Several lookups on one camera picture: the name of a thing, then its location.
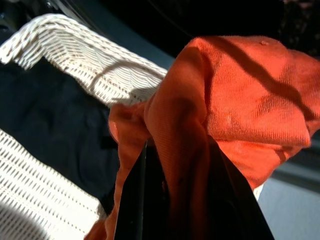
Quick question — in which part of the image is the perforated steel washer drum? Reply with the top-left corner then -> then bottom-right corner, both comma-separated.
277,0 -> 320,58

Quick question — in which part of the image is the orange red cloth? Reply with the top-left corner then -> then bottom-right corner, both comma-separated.
86,34 -> 320,240

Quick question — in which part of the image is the pale woven basket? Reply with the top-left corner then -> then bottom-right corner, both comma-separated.
0,13 -> 168,240

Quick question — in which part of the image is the black cloth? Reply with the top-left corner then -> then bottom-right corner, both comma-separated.
0,62 -> 121,216

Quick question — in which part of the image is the grey washing machine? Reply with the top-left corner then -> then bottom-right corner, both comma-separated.
47,0 -> 320,240

